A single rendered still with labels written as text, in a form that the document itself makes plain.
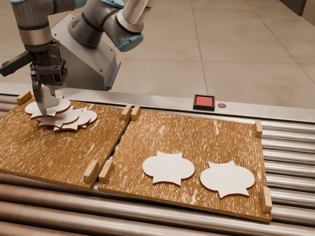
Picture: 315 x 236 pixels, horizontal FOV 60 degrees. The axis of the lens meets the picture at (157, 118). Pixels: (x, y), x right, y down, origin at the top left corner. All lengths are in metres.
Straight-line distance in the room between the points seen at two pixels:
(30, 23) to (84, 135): 0.34
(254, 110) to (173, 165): 0.43
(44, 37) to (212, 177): 0.55
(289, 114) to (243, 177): 0.40
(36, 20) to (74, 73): 0.49
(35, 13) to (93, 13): 0.49
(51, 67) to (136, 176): 0.37
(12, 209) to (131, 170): 0.29
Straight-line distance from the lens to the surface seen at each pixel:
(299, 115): 1.07
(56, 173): 0.77
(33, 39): 0.77
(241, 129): 0.90
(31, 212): 0.73
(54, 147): 0.84
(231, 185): 0.71
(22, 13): 0.76
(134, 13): 1.07
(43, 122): 0.91
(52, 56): 0.79
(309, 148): 0.94
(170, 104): 1.01
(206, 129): 0.87
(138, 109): 0.90
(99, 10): 1.19
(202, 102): 1.01
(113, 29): 1.14
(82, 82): 1.22
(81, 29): 1.24
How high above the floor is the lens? 1.47
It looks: 36 degrees down
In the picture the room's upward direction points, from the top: straight up
